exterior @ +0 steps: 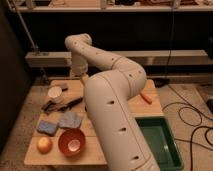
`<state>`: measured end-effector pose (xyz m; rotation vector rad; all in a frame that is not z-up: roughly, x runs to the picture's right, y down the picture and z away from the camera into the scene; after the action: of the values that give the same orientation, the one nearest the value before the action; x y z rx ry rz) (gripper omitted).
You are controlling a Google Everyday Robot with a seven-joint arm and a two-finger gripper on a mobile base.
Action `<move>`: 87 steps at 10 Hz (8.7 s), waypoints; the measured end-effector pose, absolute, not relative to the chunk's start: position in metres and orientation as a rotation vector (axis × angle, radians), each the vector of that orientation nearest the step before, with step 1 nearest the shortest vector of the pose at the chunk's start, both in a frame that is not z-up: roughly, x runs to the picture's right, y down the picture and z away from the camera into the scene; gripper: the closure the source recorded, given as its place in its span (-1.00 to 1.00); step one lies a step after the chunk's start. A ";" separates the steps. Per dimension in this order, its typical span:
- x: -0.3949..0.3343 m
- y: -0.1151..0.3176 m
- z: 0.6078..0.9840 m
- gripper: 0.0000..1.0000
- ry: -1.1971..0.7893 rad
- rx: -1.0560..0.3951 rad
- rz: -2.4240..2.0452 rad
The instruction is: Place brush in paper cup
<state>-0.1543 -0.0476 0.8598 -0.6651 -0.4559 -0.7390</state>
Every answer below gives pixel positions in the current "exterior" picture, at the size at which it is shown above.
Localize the black dish brush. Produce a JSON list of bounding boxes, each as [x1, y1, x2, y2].
[[41, 97, 83, 114]]

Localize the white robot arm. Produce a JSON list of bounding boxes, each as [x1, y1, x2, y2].
[[65, 34, 160, 171]]

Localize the white paper cup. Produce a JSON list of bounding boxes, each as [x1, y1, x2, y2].
[[48, 86, 63, 103]]

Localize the grey blue cloth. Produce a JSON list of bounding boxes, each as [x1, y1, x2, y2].
[[59, 112, 82, 128]]

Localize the wooden table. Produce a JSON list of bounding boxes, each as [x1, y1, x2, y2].
[[23, 78, 165, 167]]

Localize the blue sponge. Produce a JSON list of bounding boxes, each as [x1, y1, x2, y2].
[[37, 120, 58, 136]]

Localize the orange bowl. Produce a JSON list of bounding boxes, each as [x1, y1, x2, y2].
[[58, 128, 86, 157]]

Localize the orange carrot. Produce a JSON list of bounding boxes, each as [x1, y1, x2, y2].
[[140, 92, 152, 104]]

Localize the metal shelf beam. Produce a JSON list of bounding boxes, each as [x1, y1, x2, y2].
[[25, 50, 213, 68]]

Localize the yellow apple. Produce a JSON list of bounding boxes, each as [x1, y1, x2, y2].
[[37, 137, 52, 154]]

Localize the green plastic bin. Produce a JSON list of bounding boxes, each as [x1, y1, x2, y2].
[[136, 117, 184, 171]]

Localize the black floor cables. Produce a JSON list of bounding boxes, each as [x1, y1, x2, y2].
[[162, 83, 213, 171]]

